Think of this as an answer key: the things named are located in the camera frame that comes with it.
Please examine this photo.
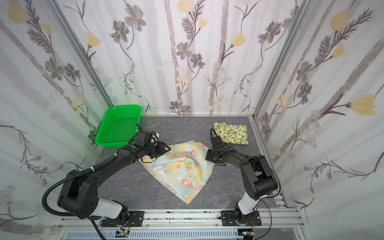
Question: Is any green plastic basket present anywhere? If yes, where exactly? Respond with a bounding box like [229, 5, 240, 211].
[95, 105, 142, 149]

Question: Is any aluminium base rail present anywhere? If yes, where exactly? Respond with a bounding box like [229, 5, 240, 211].
[59, 208, 305, 232]

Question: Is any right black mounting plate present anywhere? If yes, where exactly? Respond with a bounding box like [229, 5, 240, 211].
[219, 209, 262, 227]

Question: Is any pastel floral skirt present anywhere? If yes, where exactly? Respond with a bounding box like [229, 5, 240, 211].
[141, 141, 215, 204]

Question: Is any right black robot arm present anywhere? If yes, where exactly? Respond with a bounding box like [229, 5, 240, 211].
[206, 136, 279, 225]

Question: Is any white slotted cable duct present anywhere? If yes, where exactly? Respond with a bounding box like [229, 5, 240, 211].
[64, 229, 244, 240]

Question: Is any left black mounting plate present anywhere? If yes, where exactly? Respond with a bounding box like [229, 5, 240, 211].
[128, 211, 145, 228]

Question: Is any black mounting plate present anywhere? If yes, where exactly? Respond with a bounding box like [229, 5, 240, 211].
[219, 209, 262, 227]
[128, 211, 145, 228]

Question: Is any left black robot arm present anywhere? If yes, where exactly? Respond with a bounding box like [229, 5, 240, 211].
[42, 130, 171, 227]

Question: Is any lemon print yellow skirt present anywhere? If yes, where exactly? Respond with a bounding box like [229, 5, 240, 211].
[214, 122, 249, 145]

